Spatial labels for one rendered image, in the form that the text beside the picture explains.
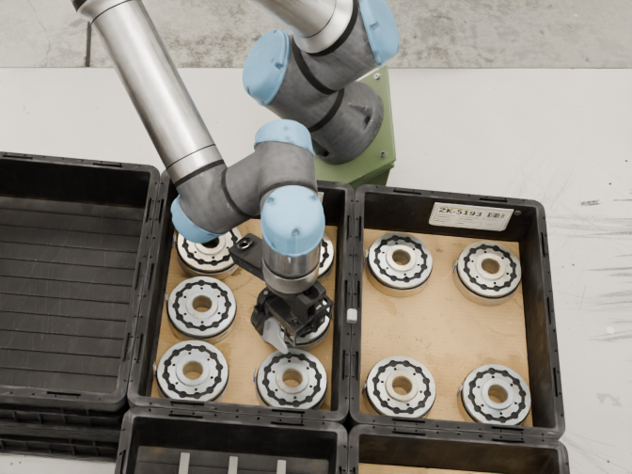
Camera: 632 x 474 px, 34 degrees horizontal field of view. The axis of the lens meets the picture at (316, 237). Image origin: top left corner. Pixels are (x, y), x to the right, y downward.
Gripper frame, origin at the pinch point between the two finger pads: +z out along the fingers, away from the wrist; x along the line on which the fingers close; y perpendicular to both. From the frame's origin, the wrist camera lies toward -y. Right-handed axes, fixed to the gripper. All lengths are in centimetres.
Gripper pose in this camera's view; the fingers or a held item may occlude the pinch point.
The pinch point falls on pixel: (278, 324)
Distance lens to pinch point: 156.6
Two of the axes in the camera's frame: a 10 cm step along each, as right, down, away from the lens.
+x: 7.4, -5.6, 3.7
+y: 6.7, 6.5, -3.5
